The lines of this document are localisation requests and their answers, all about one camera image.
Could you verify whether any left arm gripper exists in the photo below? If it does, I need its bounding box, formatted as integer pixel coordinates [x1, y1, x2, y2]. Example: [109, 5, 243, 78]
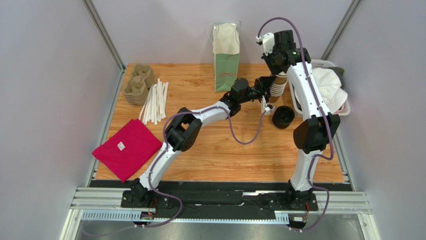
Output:
[239, 77, 277, 106]

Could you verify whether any stack of paper cups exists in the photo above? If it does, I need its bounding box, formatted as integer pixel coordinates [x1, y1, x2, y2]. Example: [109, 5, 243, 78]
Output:
[269, 72, 288, 104]

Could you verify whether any green white paper bag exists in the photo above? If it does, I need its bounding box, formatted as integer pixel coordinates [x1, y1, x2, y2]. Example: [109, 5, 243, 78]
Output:
[207, 21, 241, 92]

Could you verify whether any stack of pulp cup carriers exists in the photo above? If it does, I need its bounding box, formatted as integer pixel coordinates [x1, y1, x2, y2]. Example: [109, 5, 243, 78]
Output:
[122, 63, 155, 105]

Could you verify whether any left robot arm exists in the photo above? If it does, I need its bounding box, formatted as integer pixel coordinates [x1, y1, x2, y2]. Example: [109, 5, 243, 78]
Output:
[122, 76, 276, 208]

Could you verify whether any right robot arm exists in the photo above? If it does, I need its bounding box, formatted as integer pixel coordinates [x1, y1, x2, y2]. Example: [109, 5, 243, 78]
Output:
[256, 30, 341, 209]

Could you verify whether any white plastic basket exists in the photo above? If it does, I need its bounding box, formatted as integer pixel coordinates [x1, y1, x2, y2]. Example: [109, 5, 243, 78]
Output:
[288, 59, 351, 119]

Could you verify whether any white bucket hat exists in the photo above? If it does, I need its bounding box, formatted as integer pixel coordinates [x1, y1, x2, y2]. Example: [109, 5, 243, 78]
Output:
[312, 67, 348, 114]

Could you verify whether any dark green cloth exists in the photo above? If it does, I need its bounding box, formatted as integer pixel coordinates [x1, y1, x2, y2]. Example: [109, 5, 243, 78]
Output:
[328, 66, 345, 89]

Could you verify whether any white paper straws bundle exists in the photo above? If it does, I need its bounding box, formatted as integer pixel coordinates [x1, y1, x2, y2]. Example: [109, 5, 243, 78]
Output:
[138, 77, 169, 125]

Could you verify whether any red folded cloth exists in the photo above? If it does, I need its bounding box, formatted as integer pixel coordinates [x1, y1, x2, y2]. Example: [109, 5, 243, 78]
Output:
[92, 119, 162, 183]

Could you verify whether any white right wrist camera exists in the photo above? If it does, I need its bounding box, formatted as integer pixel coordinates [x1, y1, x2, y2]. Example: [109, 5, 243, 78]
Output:
[256, 32, 275, 56]

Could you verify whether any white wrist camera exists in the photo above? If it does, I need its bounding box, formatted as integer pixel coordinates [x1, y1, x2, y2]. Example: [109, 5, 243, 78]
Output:
[260, 96, 275, 115]
[256, 32, 275, 56]

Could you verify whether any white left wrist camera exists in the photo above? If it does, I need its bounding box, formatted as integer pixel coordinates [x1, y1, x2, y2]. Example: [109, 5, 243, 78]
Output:
[260, 96, 275, 115]

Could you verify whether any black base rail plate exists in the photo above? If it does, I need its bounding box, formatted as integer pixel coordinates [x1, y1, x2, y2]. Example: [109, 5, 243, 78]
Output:
[89, 179, 354, 221]

